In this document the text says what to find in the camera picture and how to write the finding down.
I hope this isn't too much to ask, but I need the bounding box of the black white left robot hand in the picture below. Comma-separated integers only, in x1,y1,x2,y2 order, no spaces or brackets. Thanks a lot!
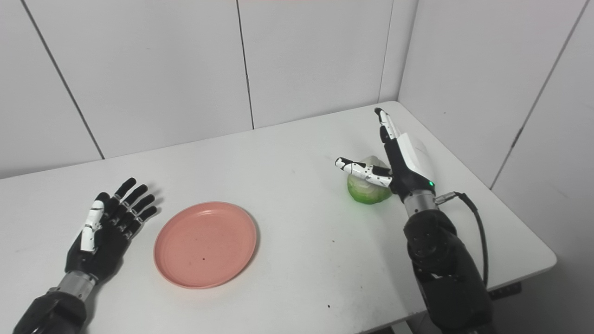
65,177,158,283

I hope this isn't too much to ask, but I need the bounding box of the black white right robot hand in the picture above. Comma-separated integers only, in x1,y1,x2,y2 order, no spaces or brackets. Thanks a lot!
335,108,437,202

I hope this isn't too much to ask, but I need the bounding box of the green white cabbage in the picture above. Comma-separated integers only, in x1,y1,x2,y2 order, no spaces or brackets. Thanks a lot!
347,156,393,205

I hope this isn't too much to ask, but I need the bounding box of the pink round plate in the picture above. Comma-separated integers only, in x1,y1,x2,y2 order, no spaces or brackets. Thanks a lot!
154,201,258,289

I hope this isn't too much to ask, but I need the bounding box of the black table control box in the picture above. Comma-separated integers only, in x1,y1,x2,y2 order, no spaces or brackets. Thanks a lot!
487,282,523,301

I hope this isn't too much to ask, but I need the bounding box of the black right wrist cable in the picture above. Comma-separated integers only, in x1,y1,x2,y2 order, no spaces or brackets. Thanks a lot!
434,191,489,286

